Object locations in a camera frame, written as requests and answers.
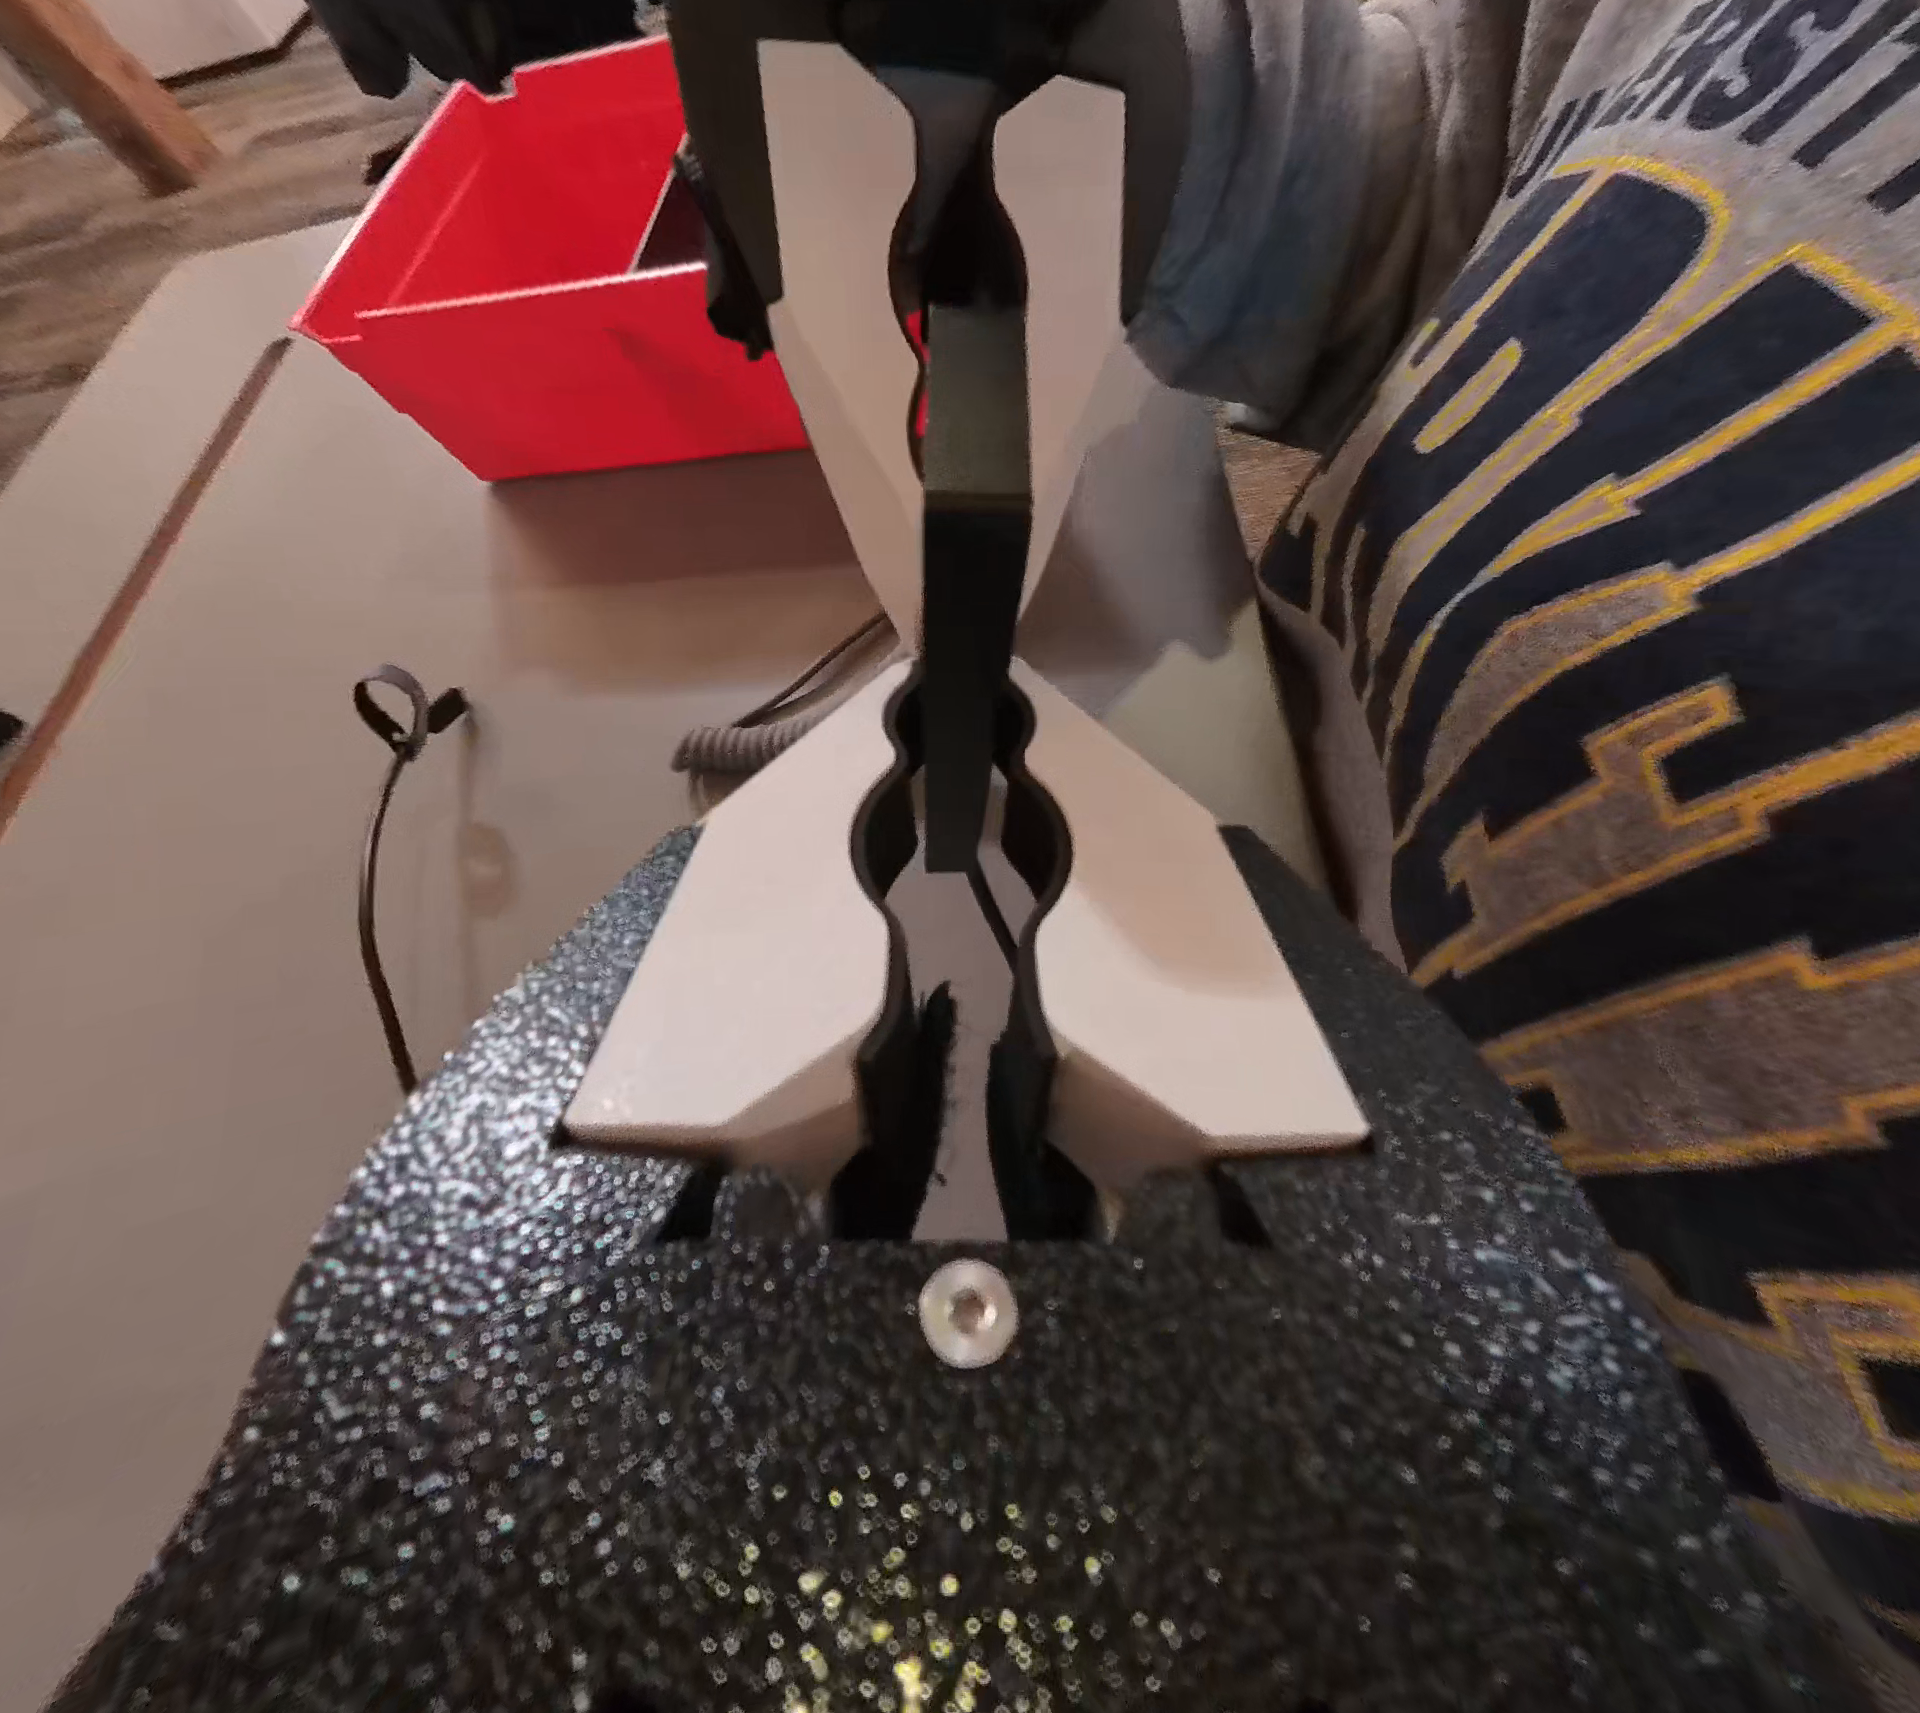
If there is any red plastic bin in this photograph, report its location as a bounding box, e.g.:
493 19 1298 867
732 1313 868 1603
287 32 820 485

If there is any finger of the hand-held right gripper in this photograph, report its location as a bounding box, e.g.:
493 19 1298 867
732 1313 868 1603
985 74 1261 720
753 37 936 694

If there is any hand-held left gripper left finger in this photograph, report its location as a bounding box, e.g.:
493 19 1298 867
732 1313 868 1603
565 663 962 1243

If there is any wooden post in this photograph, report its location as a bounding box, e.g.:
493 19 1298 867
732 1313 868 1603
0 0 227 196

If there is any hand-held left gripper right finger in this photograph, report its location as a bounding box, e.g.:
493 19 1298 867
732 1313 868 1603
981 666 1374 1243

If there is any person's right forearm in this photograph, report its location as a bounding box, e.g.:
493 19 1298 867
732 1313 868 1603
1132 0 1517 454

